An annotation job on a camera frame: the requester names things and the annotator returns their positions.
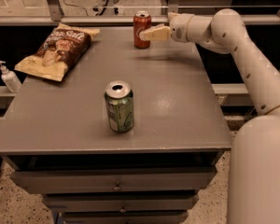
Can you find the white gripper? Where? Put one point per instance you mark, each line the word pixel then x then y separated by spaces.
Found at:
pixel 178 27

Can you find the red coke can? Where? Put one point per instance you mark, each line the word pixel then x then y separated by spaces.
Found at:
pixel 141 22

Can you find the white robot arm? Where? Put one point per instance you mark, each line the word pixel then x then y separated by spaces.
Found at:
pixel 254 178

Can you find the green soda can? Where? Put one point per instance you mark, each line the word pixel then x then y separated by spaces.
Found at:
pixel 119 106

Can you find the brown sea salt chip bag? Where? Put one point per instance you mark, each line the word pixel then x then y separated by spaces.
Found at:
pixel 59 52

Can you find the top grey drawer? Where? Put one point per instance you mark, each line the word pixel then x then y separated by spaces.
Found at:
pixel 115 180

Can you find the grey drawer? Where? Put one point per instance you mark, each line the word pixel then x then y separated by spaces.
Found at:
pixel 147 217
pixel 120 202
pixel 115 180

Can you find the grey drawer cabinet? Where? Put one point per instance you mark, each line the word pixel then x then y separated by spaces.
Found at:
pixel 129 137

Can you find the white pump sanitizer bottle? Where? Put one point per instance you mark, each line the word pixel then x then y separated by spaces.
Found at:
pixel 9 78

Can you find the middle grey drawer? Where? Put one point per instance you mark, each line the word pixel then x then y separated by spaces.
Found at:
pixel 120 202

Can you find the bottom grey drawer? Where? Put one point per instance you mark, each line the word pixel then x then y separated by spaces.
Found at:
pixel 147 217

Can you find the metal railing frame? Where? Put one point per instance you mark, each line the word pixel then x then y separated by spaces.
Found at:
pixel 79 12

